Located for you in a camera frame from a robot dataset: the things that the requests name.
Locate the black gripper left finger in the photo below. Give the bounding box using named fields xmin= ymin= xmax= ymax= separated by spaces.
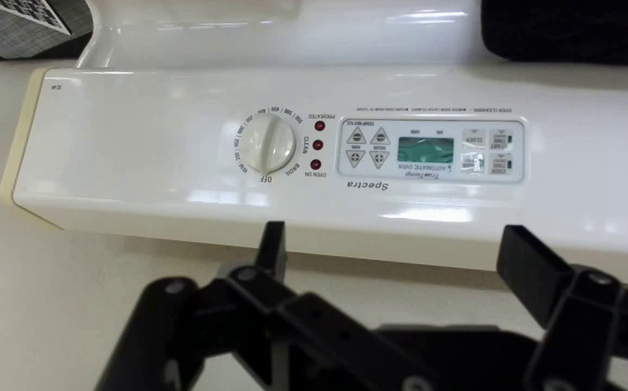
xmin=94 ymin=220 xmax=431 ymax=391

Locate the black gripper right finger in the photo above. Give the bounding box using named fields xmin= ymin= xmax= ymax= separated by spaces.
xmin=496 ymin=224 xmax=628 ymax=391

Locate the white round stove knob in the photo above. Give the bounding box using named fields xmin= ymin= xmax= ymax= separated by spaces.
xmin=237 ymin=108 xmax=303 ymax=177

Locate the white gas stove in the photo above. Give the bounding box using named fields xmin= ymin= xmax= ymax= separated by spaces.
xmin=0 ymin=0 xmax=628 ymax=275

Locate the stove digital control panel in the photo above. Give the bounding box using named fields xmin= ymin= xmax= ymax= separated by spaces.
xmin=334 ymin=115 xmax=529 ymax=184

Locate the black cloth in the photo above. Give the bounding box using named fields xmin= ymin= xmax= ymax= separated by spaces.
xmin=480 ymin=0 xmax=628 ymax=64

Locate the grid patterned mat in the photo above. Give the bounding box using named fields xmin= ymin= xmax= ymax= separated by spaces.
xmin=0 ymin=0 xmax=95 ymax=61

